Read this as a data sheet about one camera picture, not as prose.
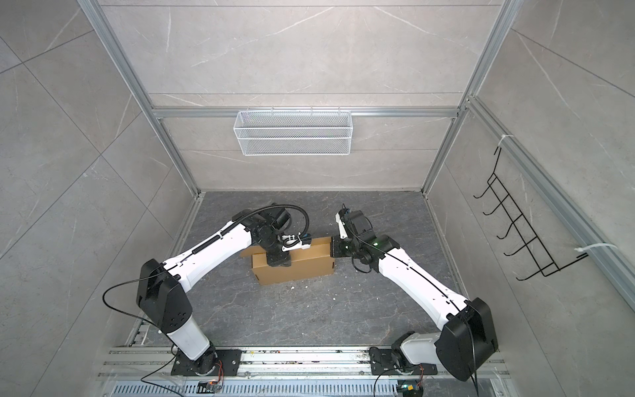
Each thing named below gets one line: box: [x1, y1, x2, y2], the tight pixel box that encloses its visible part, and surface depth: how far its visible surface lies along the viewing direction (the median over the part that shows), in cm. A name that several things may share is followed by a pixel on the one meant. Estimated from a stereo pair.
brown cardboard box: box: [239, 236, 335, 287], surface depth 81 cm
